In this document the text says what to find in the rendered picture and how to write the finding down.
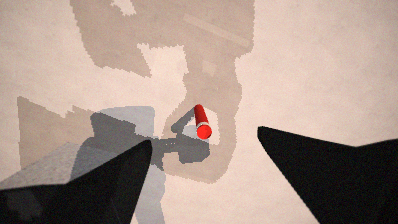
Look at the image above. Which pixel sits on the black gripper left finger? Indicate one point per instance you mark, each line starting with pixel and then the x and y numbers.
pixel 107 194

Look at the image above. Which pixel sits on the red peg with white band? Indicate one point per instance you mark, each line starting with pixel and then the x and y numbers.
pixel 202 125

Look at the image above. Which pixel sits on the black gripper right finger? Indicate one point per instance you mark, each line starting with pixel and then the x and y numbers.
pixel 340 184

